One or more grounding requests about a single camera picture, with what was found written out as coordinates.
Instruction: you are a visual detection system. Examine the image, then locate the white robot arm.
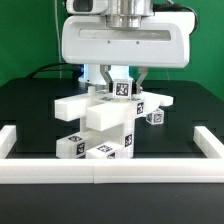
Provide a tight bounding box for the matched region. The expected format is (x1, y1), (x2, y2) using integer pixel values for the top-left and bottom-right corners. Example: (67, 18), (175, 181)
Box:
(62, 0), (198, 88)

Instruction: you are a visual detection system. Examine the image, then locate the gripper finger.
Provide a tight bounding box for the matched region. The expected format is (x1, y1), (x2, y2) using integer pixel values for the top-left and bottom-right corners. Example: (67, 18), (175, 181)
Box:
(132, 67), (149, 94)
(100, 65), (113, 89)

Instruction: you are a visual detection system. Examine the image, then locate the white U-shaped fence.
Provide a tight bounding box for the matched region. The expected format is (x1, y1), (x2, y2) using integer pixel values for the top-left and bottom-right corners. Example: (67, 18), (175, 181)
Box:
(0, 125), (224, 184)

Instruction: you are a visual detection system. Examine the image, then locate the grey hose cable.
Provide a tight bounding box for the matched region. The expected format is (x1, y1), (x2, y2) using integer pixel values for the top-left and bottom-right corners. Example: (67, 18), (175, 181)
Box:
(151, 0), (200, 38)

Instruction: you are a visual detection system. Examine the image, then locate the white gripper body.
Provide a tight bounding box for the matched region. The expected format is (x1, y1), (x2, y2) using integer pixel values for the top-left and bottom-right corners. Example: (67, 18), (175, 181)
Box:
(60, 0), (196, 70)

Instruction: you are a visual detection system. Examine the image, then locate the white tagged cube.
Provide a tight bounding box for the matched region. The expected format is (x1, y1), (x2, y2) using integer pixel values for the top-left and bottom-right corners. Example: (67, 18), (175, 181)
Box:
(113, 79), (132, 99)
(146, 108), (164, 125)

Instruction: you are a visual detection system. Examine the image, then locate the white chair back frame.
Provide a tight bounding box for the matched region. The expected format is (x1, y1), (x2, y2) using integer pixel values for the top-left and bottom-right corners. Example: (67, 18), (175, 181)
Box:
(54, 87), (173, 131)

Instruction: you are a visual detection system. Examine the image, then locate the white chair seat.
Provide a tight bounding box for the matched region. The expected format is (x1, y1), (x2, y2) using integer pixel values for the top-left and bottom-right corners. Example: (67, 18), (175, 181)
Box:
(79, 116), (136, 160)

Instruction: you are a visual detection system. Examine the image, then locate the black cable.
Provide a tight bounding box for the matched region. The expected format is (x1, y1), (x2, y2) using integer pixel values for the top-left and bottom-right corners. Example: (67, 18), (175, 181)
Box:
(26, 61), (82, 80)

